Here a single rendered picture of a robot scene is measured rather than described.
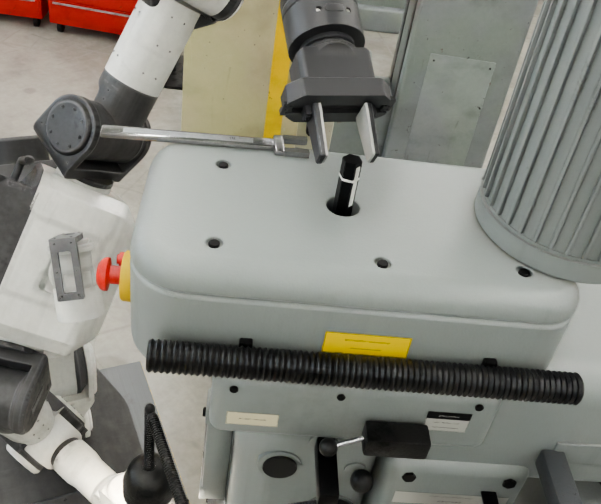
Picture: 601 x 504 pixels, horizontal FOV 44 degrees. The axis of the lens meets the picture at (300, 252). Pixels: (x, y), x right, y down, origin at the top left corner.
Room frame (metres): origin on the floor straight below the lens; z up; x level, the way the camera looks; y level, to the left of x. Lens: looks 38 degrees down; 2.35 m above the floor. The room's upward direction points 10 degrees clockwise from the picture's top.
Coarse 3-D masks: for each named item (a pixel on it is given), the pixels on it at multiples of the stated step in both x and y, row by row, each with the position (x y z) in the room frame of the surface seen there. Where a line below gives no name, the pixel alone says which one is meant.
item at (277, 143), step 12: (108, 132) 0.73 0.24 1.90; (120, 132) 0.74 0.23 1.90; (132, 132) 0.74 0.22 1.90; (144, 132) 0.75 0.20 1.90; (156, 132) 0.75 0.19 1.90; (168, 132) 0.75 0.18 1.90; (180, 132) 0.76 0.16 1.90; (192, 132) 0.76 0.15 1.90; (204, 144) 0.75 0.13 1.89; (216, 144) 0.75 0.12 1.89; (228, 144) 0.76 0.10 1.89; (240, 144) 0.76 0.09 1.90; (252, 144) 0.76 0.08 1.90; (264, 144) 0.77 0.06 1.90; (276, 144) 0.77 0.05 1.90; (300, 144) 0.79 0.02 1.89; (288, 156) 0.76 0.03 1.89; (300, 156) 0.76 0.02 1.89
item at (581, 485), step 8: (528, 480) 0.72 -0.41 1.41; (536, 480) 0.70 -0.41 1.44; (576, 480) 0.65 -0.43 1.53; (528, 488) 0.71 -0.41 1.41; (536, 488) 0.70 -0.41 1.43; (584, 488) 0.64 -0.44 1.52; (592, 488) 0.64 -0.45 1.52; (600, 488) 0.64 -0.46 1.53; (520, 496) 0.72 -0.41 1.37; (528, 496) 0.70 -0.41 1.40; (536, 496) 0.69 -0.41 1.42; (544, 496) 0.67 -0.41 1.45; (584, 496) 0.63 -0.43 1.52; (592, 496) 0.63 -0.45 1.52; (600, 496) 0.63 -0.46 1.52
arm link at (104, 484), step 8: (104, 480) 0.75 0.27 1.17; (112, 480) 0.74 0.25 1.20; (120, 480) 0.74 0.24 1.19; (96, 488) 0.74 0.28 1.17; (104, 488) 0.72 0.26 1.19; (112, 488) 0.72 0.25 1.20; (120, 488) 0.73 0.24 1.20; (96, 496) 0.72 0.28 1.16; (104, 496) 0.71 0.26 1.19; (112, 496) 0.71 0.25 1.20; (120, 496) 0.71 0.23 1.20
